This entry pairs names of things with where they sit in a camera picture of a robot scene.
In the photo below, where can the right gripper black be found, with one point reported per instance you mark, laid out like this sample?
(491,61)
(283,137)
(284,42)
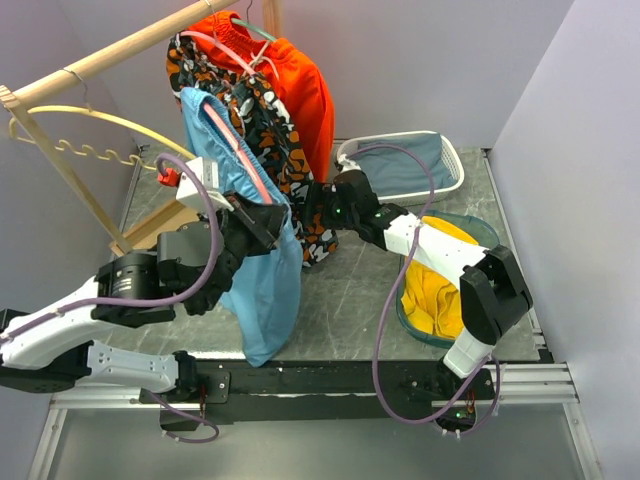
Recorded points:
(320,194)

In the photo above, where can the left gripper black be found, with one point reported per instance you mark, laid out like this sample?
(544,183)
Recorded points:
(264,222)

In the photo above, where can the light blue shorts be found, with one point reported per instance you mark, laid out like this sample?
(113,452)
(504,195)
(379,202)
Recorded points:
(266,290)

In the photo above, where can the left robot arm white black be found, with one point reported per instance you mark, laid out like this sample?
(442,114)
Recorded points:
(51,350)

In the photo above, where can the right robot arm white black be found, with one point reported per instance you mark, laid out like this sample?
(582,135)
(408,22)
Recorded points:
(494,294)

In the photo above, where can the orange shorts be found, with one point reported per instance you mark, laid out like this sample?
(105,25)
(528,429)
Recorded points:
(297,82)

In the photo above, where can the yellow shorts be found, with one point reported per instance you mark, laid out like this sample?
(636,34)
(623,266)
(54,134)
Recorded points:
(431,303)

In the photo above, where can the light pink hanger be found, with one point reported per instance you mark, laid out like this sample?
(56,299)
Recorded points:
(248,68)

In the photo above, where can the camouflage shorts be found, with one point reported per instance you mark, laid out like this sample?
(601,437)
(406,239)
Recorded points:
(263,121)

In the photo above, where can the green hanger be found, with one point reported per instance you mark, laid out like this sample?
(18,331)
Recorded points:
(245,22)

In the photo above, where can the grey-blue cloth in basket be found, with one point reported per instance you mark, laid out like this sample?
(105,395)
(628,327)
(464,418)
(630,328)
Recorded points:
(400,170)

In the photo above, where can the white plastic basket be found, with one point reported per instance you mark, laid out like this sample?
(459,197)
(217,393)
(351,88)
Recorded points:
(450,185)

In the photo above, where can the teal transparent basket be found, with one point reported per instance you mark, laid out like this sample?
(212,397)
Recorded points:
(469,229)

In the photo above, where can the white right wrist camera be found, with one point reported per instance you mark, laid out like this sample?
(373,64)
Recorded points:
(345,164)

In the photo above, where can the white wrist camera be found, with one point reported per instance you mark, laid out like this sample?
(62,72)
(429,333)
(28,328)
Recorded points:
(205,170)
(345,164)

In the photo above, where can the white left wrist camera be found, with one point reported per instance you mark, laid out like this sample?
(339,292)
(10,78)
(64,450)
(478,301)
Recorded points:
(205,170)

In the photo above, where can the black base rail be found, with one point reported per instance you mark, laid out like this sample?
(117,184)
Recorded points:
(227,392)

